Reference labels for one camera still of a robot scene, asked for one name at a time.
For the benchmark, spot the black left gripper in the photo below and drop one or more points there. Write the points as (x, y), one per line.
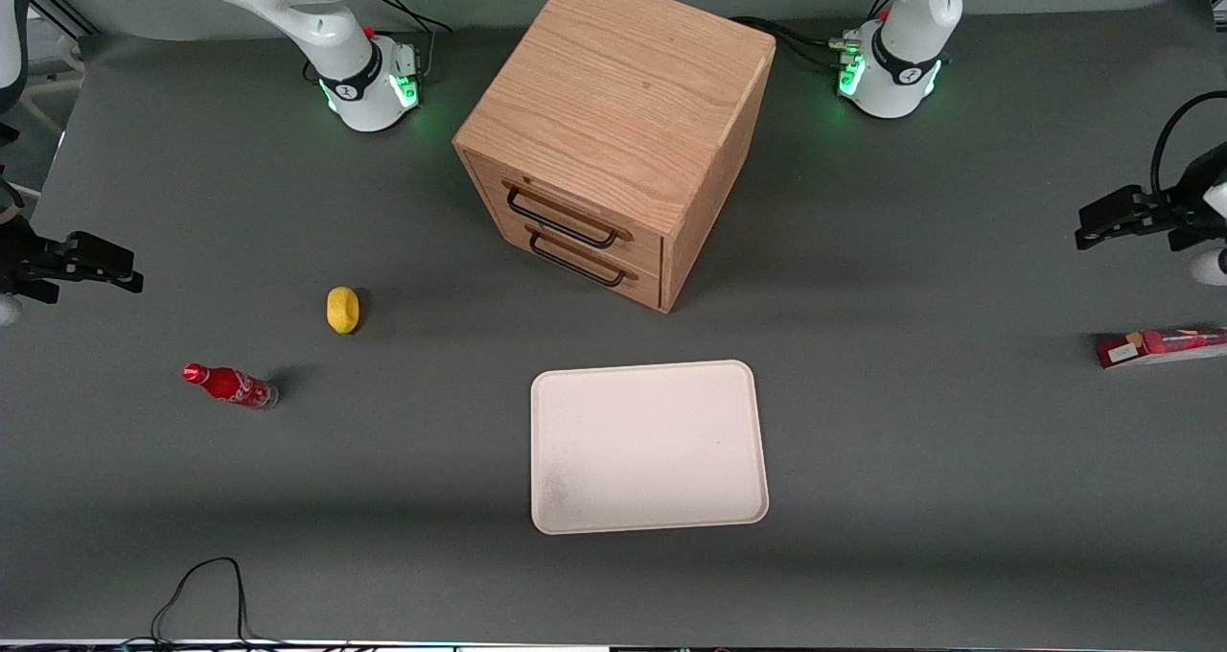
(1175, 215)

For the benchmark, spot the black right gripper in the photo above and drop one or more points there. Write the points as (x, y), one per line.
(21, 261)

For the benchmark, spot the red cookie box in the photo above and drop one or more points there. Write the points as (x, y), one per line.
(1165, 345)

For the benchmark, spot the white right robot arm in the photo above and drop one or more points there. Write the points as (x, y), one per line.
(326, 19)

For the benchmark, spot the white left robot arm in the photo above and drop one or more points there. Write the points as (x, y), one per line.
(901, 67)

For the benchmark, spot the beige rectangular tray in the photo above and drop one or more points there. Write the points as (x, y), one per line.
(647, 446)

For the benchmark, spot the red cola bottle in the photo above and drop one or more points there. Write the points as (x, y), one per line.
(230, 384)

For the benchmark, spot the yellow lemon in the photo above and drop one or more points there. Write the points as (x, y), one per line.
(342, 309)

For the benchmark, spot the wooden drawer front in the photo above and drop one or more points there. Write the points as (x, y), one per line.
(637, 240)
(642, 283)

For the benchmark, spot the wooden drawer cabinet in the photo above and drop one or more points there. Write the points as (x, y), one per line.
(613, 96)

